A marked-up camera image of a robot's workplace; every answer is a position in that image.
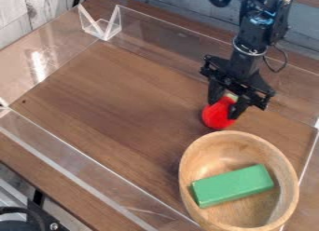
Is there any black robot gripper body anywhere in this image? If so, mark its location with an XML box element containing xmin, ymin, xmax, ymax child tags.
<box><xmin>200</xmin><ymin>51</ymin><xmax>275</xmax><ymax>110</ymax></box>

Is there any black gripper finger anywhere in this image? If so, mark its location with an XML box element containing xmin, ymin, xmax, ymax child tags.
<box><xmin>208</xmin><ymin>80</ymin><xmax>226</xmax><ymax>105</ymax></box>
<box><xmin>228</xmin><ymin>97</ymin><xmax>253</xmax><ymax>119</ymax></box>

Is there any red plush strawberry toy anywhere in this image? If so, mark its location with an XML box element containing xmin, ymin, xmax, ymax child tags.
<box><xmin>202</xmin><ymin>93</ymin><xmax>239</xmax><ymax>129</ymax></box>

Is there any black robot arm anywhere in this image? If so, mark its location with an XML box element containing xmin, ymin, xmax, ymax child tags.
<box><xmin>200</xmin><ymin>0</ymin><xmax>294</xmax><ymax>119</ymax></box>

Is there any wooden bowl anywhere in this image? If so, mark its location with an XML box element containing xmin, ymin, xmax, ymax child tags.
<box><xmin>179</xmin><ymin>130</ymin><xmax>299</xmax><ymax>231</ymax></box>

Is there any green rectangular block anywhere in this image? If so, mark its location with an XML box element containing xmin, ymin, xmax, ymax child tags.
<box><xmin>191</xmin><ymin>164</ymin><xmax>275</xmax><ymax>209</ymax></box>

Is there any clear acrylic corner bracket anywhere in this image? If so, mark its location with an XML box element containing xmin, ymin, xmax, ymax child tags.
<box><xmin>78</xmin><ymin>5</ymin><xmax>122</xmax><ymax>41</ymax></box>

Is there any clear acrylic barrier wall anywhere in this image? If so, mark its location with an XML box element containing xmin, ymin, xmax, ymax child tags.
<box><xmin>0</xmin><ymin>0</ymin><xmax>319</xmax><ymax>231</ymax></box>

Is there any black clamp with cable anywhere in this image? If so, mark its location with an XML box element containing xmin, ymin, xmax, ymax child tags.
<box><xmin>0</xmin><ymin>197</ymin><xmax>72</xmax><ymax>231</ymax></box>

